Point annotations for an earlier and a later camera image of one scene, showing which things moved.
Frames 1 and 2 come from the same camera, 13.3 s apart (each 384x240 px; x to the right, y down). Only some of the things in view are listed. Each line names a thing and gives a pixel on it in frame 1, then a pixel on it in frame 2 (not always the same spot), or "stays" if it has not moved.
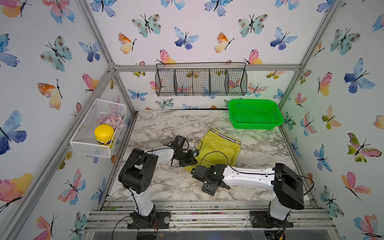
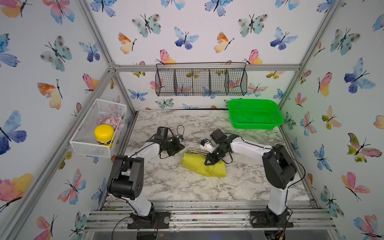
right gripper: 206,189 -> 211,160
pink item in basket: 113,119 stays
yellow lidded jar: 103,134 stays
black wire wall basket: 208,78 stays
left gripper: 190,161 -> 178,147
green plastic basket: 255,114 stays
